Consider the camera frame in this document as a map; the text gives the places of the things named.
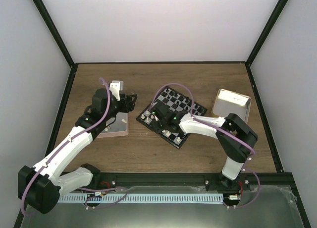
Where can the gold tin box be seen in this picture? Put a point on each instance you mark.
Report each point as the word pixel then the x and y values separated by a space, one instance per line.
pixel 227 102

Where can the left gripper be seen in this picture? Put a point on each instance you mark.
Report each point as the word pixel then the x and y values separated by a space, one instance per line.
pixel 129 105

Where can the black chess pieces row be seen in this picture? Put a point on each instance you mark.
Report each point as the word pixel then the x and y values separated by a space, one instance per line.
pixel 179 102

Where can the black and white chessboard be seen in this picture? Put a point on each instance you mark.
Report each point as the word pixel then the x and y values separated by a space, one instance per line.
pixel 171 139

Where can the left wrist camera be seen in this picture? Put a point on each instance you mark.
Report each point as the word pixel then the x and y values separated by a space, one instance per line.
pixel 116 87

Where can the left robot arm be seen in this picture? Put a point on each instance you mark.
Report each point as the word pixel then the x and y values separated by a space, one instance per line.
pixel 43 184

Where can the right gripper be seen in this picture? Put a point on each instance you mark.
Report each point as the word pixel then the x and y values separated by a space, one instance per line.
pixel 154 125

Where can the black aluminium mounting rail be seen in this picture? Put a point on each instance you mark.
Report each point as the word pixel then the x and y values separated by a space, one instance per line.
pixel 125 179

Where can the black enclosure frame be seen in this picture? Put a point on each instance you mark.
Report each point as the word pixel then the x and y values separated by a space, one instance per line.
pixel 279 178

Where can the pink tin box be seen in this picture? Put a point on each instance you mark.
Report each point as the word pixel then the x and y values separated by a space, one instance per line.
pixel 116 126

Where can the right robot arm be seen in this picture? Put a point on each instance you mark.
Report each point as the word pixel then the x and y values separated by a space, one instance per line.
pixel 235 136

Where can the light blue slotted cable duct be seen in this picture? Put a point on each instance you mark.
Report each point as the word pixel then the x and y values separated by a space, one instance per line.
pixel 145 198

